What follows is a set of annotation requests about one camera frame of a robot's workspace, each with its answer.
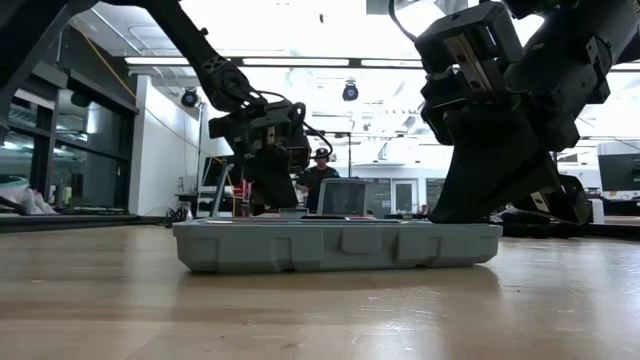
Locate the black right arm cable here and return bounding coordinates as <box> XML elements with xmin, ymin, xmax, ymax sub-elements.
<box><xmin>388</xmin><ymin>0</ymin><xmax>419</xmax><ymax>44</ymax></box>

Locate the grey plastic tool case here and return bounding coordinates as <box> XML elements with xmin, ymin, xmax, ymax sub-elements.
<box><xmin>171</xmin><ymin>215</ymin><xmax>504</xmax><ymax>275</ymax></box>

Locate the white bag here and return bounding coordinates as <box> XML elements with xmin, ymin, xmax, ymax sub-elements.
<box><xmin>0</xmin><ymin>174</ymin><xmax>57</xmax><ymax>217</ymax></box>

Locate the black monitor on stand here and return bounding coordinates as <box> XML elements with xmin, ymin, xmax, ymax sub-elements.
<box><xmin>201</xmin><ymin>155</ymin><xmax>236</xmax><ymax>189</ymax></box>

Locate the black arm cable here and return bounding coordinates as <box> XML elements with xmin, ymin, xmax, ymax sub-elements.
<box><xmin>254</xmin><ymin>89</ymin><xmax>335</xmax><ymax>157</ymax></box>
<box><xmin>388</xmin><ymin>0</ymin><xmax>419</xmax><ymax>44</ymax></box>

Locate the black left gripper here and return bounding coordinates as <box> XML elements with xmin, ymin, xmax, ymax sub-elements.
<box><xmin>208</xmin><ymin>99</ymin><xmax>314</xmax><ymax>212</ymax></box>

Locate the black grey work glove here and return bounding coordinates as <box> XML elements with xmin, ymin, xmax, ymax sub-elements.
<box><xmin>492</xmin><ymin>205</ymin><xmax>539</xmax><ymax>237</ymax></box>

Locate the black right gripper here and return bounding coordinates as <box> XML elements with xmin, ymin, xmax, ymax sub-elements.
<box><xmin>414</xmin><ymin>1</ymin><xmax>615</xmax><ymax>225</ymax></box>

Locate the person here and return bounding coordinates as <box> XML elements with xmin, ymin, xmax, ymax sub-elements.
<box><xmin>298</xmin><ymin>146</ymin><xmax>342</xmax><ymax>215</ymax></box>

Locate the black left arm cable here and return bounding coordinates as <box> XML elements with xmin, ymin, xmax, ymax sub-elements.
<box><xmin>254</xmin><ymin>89</ymin><xmax>335</xmax><ymax>157</ymax></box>

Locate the large black monitor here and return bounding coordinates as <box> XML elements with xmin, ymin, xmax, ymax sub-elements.
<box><xmin>597</xmin><ymin>152</ymin><xmax>640</xmax><ymax>194</ymax></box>

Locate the white box device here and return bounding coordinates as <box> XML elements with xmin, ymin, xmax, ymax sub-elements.
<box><xmin>589</xmin><ymin>198</ymin><xmax>607</xmax><ymax>225</ymax></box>

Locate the grey framed monitor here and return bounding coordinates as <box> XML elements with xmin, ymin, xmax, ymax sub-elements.
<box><xmin>316</xmin><ymin>177</ymin><xmax>370</xmax><ymax>218</ymax></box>

